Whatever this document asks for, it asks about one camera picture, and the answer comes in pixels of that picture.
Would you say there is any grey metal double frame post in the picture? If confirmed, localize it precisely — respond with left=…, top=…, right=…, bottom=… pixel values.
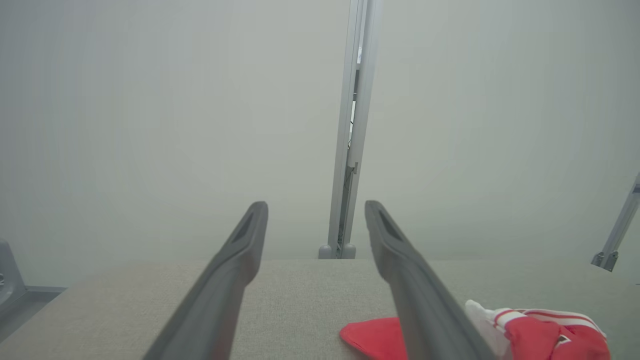
left=318, top=0, right=383, bottom=260

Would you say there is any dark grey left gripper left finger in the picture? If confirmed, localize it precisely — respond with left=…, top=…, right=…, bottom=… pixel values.
left=142, top=201, right=269, bottom=360

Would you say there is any grey metal frame corner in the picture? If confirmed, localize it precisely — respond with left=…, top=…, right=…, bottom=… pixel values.
left=0, top=239, right=67, bottom=343

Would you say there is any grey metal slanted frame post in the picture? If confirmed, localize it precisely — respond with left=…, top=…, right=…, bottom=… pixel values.
left=591, top=172, right=640, bottom=273

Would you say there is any red garment with white stripes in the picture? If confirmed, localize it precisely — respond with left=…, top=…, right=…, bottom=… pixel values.
left=339, top=299, right=612, bottom=360

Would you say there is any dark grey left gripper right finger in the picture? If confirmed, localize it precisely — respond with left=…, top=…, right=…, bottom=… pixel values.
left=364, top=200, right=498, bottom=360

